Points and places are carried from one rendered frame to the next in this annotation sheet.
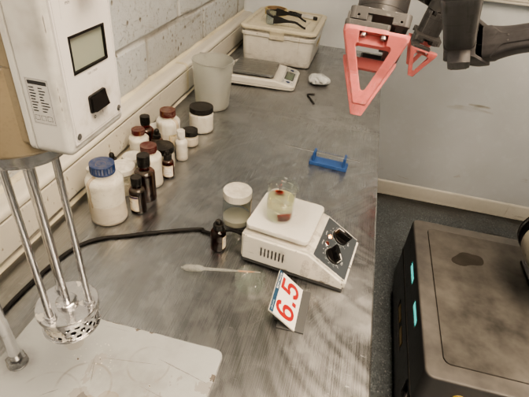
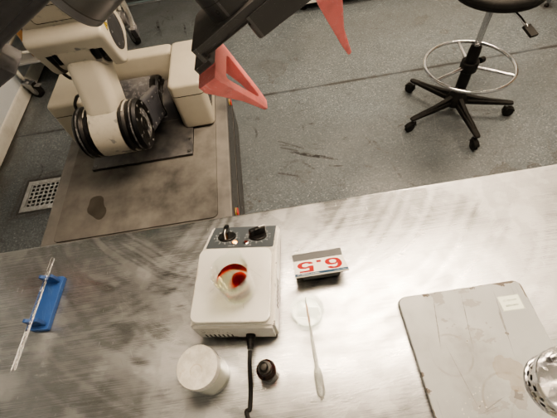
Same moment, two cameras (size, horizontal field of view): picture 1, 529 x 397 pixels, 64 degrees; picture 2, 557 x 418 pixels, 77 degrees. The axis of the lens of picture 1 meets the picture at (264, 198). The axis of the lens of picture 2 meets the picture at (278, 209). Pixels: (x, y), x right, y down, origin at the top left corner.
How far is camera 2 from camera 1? 0.60 m
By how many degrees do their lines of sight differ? 65
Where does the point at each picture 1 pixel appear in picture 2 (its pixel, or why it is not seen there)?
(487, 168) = not seen: outside the picture
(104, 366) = (482, 396)
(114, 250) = not seen: outside the picture
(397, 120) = not seen: outside the picture
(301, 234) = (260, 257)
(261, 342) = (365, 275)
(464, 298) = (147, 207)
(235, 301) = (336, 316)
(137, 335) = (433, 386)
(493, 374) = (216, 187)
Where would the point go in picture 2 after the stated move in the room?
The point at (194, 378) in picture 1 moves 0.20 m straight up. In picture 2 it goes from (435, 308) to (482, 252)
